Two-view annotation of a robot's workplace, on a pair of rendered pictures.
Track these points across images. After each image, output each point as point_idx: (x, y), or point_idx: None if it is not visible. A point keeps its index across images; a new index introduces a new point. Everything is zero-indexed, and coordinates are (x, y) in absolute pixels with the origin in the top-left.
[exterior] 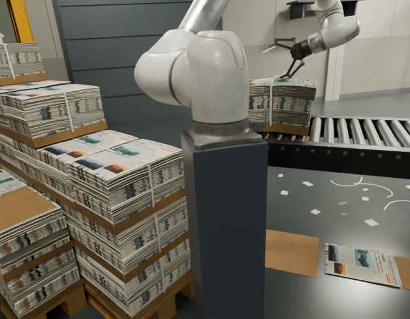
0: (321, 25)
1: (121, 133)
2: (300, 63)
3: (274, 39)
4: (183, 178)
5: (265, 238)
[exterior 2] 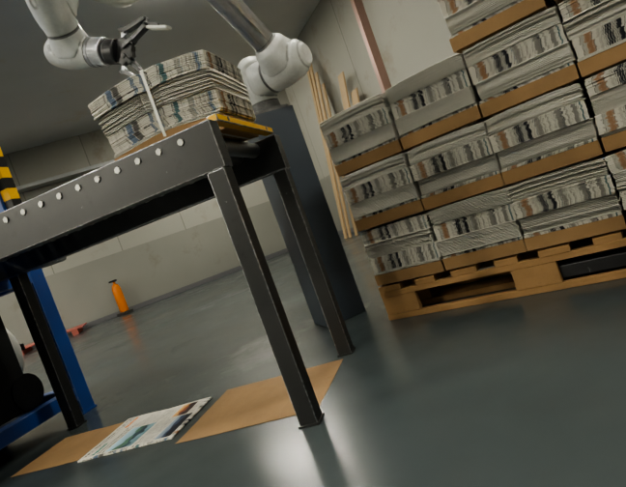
0: (79, 28)
1: (418, 72)
2: (128, 70)
3: (148, 18)
4: (331, 156)
5: (265, 187)
